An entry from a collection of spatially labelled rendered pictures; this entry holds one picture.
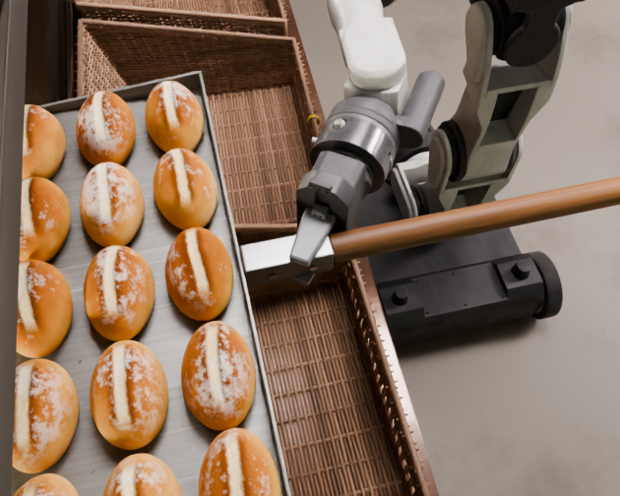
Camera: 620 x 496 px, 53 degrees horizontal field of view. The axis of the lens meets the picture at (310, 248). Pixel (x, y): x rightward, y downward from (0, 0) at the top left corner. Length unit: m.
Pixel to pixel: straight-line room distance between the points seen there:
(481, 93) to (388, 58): 0.55
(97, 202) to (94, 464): 0.25
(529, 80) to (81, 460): 1.04
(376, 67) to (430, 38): 2.02
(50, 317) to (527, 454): 1.48
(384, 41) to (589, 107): 1.93
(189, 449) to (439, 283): 1.29
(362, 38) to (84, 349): 0.46
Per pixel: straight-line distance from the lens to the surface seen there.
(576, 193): 0.71
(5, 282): 0.41
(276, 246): 0.61
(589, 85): 2.72
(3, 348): 0.39
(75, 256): 0.69
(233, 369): 0.54
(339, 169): 0.64
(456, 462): 1.82
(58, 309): 0.62
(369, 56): 0.74
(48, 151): 0.74
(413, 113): 0.72
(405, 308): 1.71
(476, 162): 1.44
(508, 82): 1.30
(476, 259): 1.88
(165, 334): 0.62
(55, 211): 0.68
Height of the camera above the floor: 1.74
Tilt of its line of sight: 59 degrees down
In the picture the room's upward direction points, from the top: straight up
